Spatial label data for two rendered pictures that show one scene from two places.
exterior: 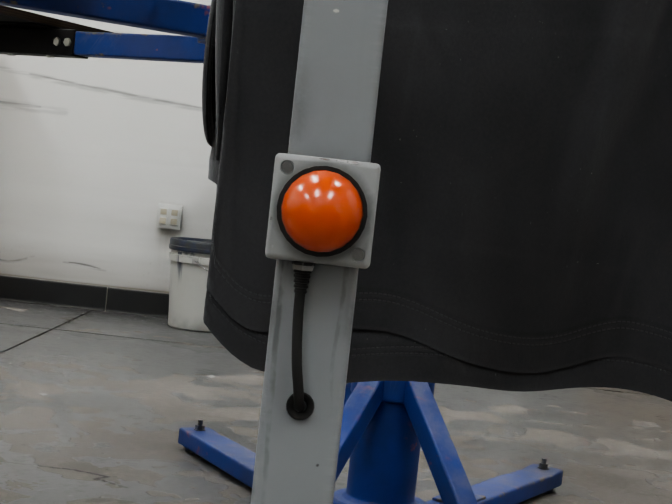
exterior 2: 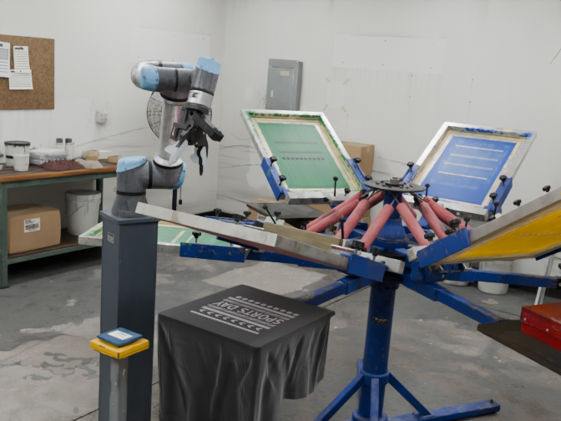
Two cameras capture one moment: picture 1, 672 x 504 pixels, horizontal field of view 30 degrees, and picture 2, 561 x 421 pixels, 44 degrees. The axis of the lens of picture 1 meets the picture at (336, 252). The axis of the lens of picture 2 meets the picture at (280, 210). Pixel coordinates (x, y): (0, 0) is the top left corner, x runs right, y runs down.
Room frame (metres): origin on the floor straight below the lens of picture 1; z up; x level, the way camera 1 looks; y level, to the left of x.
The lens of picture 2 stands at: (-0.82, -1.51, 1.81)
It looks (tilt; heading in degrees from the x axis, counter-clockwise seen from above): 11 degrees down; 34
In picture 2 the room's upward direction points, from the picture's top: 4 degrees clockwise
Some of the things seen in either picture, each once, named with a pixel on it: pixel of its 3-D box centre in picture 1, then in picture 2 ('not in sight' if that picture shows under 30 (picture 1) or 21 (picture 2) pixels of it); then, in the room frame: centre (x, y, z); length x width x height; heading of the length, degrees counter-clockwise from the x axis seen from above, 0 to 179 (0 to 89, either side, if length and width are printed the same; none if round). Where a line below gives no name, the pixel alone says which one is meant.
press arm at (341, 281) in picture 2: not in sight; (319, 296); (1.62, -0.12, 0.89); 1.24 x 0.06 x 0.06; 179
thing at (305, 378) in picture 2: not in sight; (292, 382); (1.13, -0.32, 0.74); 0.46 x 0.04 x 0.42; 179
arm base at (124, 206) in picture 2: not in sight; (130, 201); (1.13, 0.51, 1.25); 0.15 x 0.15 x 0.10
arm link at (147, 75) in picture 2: not in sight; (149, 76); (0.93, 0.23, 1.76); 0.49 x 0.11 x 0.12; 53
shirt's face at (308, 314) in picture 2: not in sight; (248, 312); (1.12, -0.12, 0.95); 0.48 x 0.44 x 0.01; 179
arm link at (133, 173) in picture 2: not in sight; (133, 173); (1.14, 0.50, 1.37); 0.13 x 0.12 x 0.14; 143
